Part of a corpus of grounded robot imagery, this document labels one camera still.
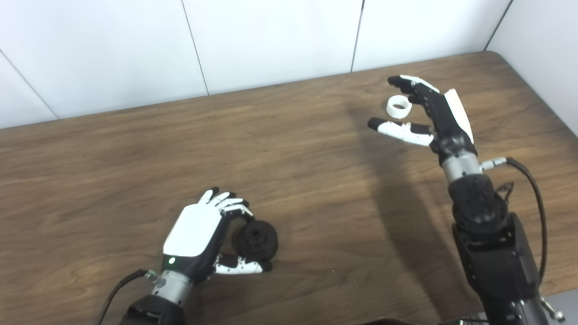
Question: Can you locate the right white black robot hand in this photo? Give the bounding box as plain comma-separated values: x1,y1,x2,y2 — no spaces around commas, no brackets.
367,75,478,165

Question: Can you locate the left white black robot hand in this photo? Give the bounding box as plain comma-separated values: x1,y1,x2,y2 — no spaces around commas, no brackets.
163,187,273,286

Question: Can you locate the white ring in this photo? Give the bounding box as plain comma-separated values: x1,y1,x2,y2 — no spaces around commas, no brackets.
387,95,412,120

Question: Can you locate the round black part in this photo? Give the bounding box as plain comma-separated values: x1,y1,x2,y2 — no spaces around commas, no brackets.
232,220,279,262

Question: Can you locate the silver metal connector plug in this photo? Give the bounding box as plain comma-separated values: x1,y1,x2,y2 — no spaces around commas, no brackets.
540,296,565,322

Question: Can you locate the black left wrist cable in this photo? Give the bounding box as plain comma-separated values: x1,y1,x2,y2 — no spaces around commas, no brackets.
96,269,158,325

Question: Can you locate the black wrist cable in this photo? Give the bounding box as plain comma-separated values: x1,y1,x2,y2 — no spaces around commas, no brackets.
96,269,158,325
481,156,548,289

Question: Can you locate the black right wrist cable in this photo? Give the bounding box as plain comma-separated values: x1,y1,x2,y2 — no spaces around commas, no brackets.
481,156,548,289

